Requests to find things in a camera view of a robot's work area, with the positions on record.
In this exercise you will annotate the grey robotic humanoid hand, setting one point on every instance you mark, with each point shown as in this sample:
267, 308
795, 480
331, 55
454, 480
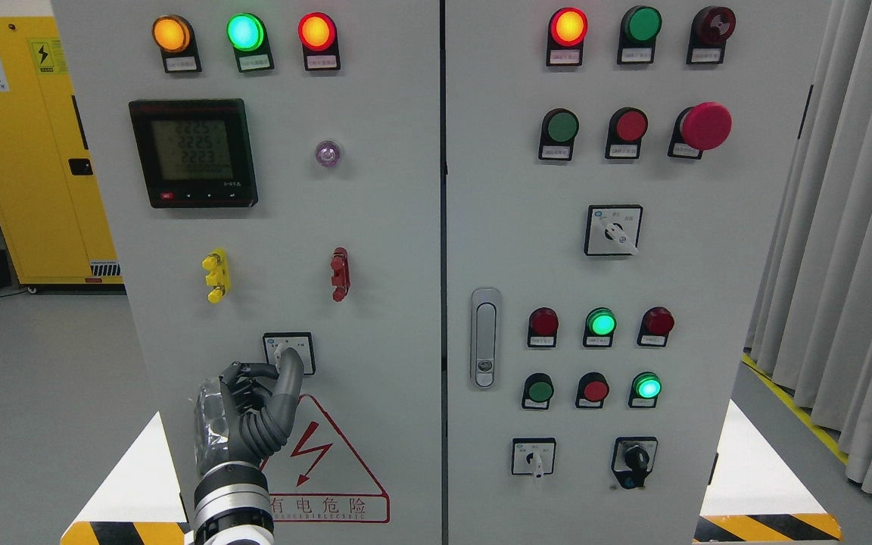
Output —
247, 413

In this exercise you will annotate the white rotary selector switch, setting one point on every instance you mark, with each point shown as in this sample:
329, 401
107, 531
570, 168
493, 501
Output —
613, 231
276, 343
533, 457

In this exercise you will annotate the silver black robot forearm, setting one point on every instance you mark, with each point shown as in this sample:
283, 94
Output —
232, 507

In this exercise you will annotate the red electrical hazard warning sticker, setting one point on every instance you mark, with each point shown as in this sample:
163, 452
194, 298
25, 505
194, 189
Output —
318, 476

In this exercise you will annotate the yellow terminal connector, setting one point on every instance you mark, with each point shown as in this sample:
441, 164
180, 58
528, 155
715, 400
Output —
216, 265

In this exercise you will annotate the red terminal connector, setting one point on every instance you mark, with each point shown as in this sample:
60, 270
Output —
340, 279

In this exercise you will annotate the black digital power meter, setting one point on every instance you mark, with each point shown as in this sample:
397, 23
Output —
195, 153

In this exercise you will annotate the small purple indicator lamp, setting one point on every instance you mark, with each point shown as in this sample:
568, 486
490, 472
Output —
328, 154

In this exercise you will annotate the dark red indicator light left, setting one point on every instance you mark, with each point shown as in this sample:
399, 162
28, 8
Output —
542, 329

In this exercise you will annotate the dark red indicator light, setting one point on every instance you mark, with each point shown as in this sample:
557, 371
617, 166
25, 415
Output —
542, 329
655, 327

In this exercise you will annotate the grey electrical control cabinet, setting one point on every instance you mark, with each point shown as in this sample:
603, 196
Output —
438, 107

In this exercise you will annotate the red push button lower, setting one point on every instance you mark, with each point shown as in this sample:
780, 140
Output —
593, 389

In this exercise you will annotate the red push button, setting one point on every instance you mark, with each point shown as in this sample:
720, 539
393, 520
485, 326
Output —
593, 389
626, 130

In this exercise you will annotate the lit green indicator light middle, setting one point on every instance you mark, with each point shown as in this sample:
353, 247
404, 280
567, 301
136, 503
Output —
599, 328

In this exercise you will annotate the green indicator light top left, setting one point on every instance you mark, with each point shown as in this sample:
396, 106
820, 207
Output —
249, 39

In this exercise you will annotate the yellow indicator light top left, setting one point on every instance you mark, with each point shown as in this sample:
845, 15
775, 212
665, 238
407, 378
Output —
177, 44

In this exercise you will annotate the red indicator light top left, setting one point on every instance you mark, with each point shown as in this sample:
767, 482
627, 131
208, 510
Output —
319, 40

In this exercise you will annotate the lit green push button lower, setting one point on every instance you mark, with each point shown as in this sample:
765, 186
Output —
645, 391

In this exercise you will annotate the yellow safety storage cabinet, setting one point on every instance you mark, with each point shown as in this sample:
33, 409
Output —
51, 215

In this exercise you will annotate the dark red indicator light right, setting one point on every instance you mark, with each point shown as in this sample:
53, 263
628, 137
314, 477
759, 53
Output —
655, 327

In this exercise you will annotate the green push button upper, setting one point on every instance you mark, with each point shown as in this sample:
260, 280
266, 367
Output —
557, 135

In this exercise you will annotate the red push button upper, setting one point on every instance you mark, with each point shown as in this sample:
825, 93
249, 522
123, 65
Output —
626, 130

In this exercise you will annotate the red indicator light right door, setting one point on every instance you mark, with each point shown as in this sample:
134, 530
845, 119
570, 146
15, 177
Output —
566, 34

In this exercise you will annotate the red emergency stop mushroom button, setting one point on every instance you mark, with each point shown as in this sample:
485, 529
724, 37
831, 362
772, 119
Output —
699, 128

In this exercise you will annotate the green indicator light unlit top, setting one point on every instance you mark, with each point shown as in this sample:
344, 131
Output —
638, 33

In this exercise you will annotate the grey curtain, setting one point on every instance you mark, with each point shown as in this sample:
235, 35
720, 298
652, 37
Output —
811, 331

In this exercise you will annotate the dark red buzzer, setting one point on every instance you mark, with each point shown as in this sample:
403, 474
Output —
710, 31

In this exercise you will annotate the silver cabinet door handle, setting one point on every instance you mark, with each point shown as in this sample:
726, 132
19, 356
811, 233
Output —
485, 303

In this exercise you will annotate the black key selector switch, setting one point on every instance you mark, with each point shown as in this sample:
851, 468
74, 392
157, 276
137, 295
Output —
633, 461

